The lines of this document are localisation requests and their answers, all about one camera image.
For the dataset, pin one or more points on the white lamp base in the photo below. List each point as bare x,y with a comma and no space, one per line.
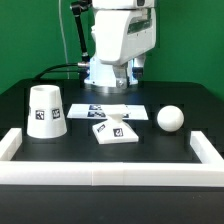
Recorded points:
114,130

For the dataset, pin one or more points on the white lamp bulb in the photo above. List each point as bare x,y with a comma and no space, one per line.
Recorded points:
170,118

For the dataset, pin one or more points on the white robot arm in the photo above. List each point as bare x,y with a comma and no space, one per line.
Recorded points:
123,32

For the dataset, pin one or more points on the white lamp shade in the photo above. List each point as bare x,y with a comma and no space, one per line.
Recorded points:
46,117

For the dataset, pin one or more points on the white marker sheet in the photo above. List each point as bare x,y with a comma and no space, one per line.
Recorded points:
101,111

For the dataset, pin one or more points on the white U-shaped fence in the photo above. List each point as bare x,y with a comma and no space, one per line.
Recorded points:
209,172

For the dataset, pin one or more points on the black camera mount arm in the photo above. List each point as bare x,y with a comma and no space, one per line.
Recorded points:
77,8

